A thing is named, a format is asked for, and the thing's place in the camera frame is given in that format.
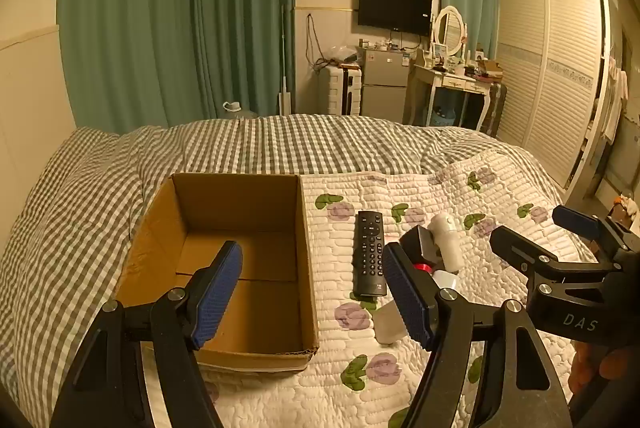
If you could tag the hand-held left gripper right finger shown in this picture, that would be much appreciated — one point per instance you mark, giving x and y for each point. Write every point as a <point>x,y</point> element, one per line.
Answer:
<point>405,293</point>

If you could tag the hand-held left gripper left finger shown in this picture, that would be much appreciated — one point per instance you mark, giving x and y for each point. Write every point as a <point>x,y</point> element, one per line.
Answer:
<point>220,288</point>

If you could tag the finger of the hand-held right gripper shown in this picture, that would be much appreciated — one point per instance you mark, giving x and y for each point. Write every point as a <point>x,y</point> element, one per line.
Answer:
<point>520,248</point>
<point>575,220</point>

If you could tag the brown cardboard box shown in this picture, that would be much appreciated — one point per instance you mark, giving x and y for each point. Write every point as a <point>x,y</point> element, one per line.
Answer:
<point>250,253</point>

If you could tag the black hard case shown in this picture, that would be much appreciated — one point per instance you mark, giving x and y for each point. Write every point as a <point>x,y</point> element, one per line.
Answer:
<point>415,242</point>

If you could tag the black remote control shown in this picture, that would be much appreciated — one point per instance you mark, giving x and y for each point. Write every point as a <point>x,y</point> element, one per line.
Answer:
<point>367,253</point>

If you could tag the white cylindrical bottle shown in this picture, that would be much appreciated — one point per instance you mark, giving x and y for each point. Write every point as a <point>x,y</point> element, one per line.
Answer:
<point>447,243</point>

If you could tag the person's right hand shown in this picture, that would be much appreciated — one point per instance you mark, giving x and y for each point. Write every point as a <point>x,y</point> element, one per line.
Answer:
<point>615,365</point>

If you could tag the floral quilted blanket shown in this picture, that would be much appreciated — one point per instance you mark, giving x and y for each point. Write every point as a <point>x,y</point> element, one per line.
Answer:
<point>340,233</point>

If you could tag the dark suitcase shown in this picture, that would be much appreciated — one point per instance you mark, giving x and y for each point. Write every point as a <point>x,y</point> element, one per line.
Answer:
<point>496,108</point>

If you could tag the white louvered wardrobe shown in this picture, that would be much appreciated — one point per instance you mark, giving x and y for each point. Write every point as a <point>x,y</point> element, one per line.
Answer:
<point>550,73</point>

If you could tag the blue bin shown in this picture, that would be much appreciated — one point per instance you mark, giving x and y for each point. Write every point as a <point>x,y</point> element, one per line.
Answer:
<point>444,117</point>

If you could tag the grey checked duvet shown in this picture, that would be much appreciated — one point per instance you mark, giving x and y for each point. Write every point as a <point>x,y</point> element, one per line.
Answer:
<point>90,208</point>

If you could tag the small cardboard box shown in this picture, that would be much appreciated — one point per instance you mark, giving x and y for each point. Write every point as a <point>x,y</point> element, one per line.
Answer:
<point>490,68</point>

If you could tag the clear water jug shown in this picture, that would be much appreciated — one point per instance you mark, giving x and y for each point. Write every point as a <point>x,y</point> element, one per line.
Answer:
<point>239,110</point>

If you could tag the white dressing table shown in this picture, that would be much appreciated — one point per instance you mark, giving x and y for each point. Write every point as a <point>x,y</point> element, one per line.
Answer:
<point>450,80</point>

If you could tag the white flat mop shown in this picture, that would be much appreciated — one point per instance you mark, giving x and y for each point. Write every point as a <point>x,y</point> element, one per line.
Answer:
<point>285,100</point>

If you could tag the silver small fridge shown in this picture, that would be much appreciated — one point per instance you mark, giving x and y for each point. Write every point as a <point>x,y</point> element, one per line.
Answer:
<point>382,83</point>

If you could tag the white suitcase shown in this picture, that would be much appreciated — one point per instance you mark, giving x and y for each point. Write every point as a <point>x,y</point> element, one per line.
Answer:
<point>332,90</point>

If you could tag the white oval mirror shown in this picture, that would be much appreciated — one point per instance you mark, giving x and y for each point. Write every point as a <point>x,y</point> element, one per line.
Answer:
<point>448,28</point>

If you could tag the clear plastic bag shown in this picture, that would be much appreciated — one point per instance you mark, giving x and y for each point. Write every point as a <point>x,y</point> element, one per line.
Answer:
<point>337,55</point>

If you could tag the small photo frame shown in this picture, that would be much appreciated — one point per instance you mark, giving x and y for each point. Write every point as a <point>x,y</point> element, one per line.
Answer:
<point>440,50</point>

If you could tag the black wall television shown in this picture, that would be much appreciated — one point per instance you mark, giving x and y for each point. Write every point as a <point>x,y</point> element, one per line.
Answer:
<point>392,8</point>

